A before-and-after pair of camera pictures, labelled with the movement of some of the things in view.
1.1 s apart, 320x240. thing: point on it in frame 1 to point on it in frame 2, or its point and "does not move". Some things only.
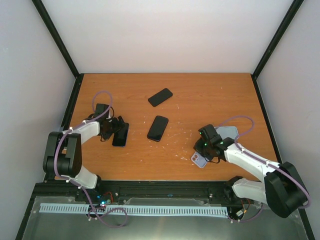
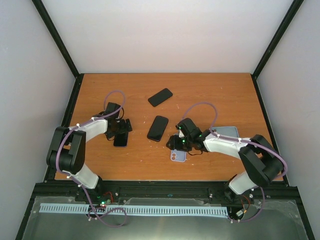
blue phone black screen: x=119 y=137 does not move
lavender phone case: x=199 y=159 to x=178 y=156
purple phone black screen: x=157 y=128 does not move
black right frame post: x=295 y=8 does not move
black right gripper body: x=203 y=149 to x=183 y=145
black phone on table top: x=160 y=97 does not move
